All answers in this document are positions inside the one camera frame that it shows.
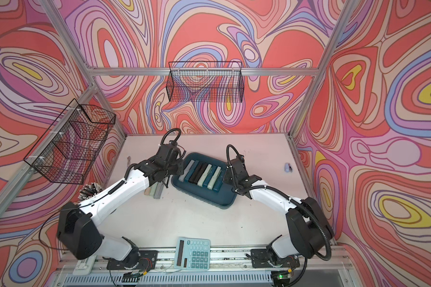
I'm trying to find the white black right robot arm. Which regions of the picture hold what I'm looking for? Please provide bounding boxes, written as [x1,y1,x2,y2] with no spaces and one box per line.
[227,154,334,265]

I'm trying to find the teal plastic storage box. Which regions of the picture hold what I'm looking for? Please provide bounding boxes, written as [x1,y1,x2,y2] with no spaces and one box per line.
[171,153,237,209]

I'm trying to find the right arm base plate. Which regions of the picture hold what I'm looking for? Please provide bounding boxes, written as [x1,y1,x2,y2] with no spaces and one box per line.
[246,249,301,270]

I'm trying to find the black wire basket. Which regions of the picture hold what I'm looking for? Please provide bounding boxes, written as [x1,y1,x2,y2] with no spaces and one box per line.
[23,99,116,185]
[166,61,244,104]

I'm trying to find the bundle of pens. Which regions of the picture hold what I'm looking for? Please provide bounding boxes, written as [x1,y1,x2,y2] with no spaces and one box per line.
[79,182,103,201]

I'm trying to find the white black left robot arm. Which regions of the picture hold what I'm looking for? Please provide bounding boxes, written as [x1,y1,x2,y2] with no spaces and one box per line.
[56,141,184,269]

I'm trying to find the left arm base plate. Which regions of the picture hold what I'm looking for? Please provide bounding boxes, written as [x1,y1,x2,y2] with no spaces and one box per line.
[107,250,158,271]

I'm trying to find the left black wire basket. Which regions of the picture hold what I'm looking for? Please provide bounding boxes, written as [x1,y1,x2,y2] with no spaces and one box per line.
[23,99,116,185]

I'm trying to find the teal pruning pliers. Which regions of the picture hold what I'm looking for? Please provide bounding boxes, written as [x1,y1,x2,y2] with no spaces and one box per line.
[184,160,199,182]

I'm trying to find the beige pruning pliers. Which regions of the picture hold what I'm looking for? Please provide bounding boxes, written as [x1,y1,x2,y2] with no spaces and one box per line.
[144,187,152,196]

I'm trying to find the white vented cable duct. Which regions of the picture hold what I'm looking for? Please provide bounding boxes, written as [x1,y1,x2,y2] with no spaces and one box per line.
[54,271,273,287]

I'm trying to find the grey pliers group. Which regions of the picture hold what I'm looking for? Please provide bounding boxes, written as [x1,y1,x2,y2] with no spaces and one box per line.
[153,182,165,199]

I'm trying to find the white plastic bracket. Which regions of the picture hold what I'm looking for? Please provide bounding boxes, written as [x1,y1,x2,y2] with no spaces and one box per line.
[73,255,96,276]

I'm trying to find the mint green calculator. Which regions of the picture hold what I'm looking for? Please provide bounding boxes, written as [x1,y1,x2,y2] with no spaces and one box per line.
[174,237,211,271]

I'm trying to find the light green pliers group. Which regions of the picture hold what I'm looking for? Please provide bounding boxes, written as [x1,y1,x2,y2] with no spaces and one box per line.
[150,183,158,197]

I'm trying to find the grey pruning pliers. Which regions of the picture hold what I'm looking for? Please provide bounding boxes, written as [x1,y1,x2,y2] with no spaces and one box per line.
[178,160,195,182]

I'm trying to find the back black wire basket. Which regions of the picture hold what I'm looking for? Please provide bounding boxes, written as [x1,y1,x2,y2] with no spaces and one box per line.
[166,61,244,104]

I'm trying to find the teal pliers group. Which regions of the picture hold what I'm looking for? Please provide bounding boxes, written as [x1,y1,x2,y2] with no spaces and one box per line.
[213,172,225,192]

